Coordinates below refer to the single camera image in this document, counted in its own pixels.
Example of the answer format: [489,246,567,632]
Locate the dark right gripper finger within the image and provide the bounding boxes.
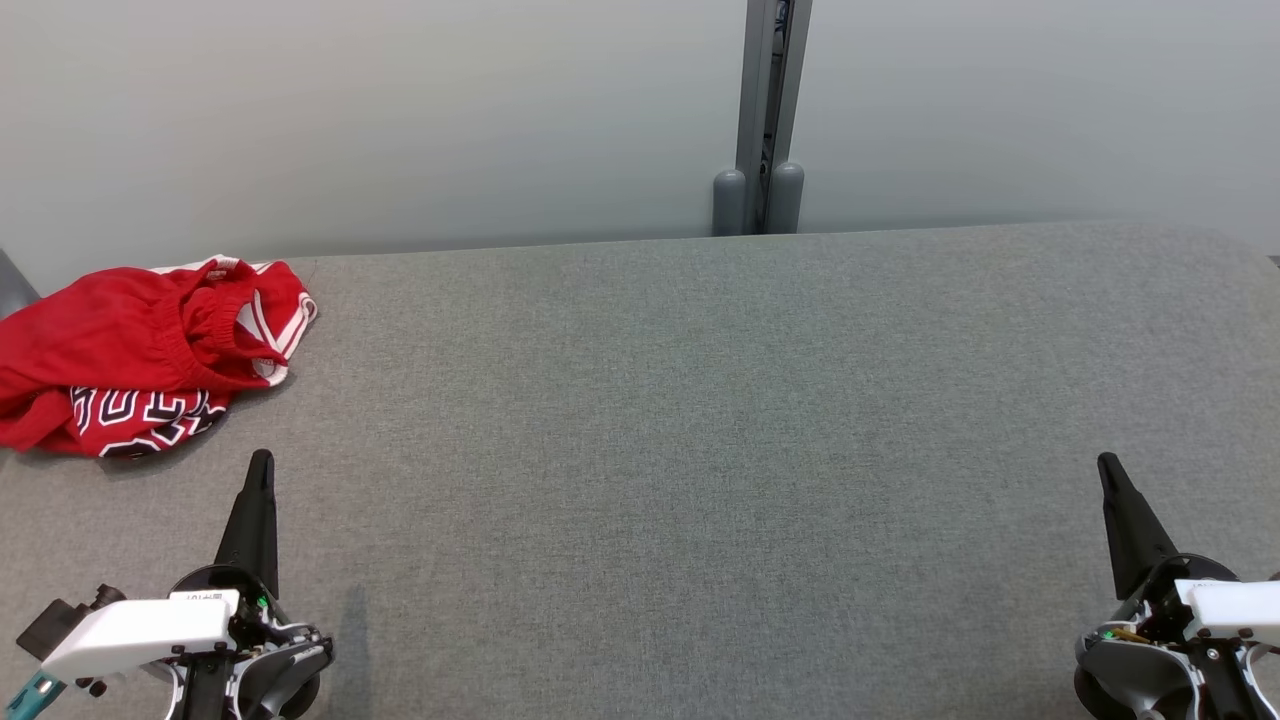
[1097,452,1182,601]

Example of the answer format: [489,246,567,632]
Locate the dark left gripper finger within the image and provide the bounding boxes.
[213,449,279,601]

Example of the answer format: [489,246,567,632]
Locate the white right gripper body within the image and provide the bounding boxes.
[1098,553,1280,648]

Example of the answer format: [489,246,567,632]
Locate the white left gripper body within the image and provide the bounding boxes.
[40,565,336,685]

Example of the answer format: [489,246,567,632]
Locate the red shorts with white stripes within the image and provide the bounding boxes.
[0,262,264,456]

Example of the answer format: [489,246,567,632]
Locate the teal left camera connector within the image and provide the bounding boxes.
[4,670,67,718]

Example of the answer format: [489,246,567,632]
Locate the grey cylindrical post foot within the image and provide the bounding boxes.
[712,168,749,238]
[767,162,806,235]

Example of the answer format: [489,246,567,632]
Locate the grey metal partition post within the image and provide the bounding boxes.
[735,0,813,236]

